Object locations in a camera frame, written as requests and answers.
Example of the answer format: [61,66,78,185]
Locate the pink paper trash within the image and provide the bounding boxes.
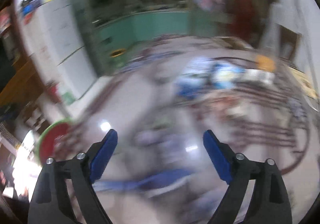
[201,95,248,121]

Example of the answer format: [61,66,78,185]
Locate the blue white snack wrapper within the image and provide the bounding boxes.
[210,61,246,90]

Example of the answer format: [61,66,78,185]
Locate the blue white milk carton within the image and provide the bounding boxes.
[175,56,213,100]

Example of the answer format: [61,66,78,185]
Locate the red green trash basin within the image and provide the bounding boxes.
[35,118,73,165]

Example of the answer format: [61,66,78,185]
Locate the teal kitchen cabinets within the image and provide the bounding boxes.
[96,10,190,50]

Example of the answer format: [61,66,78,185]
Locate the green detergent bottle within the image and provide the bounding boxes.
[60,91,76,106]

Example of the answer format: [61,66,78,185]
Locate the yellow picture book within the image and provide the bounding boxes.
[288,67,318,100]

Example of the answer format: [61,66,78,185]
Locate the white refrigerator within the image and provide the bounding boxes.
[19,0,98,118]

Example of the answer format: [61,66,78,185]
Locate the clear bag orange snacks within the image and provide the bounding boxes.
[254,26,278,72]

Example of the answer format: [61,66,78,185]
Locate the yellow green bucket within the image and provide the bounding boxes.
[110,48,126,68]

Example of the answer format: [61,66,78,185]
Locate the red hanging garment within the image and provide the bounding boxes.
[229,0,261,45]

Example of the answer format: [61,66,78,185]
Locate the wooden chair at wall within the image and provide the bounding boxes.
[278,25,301,62]

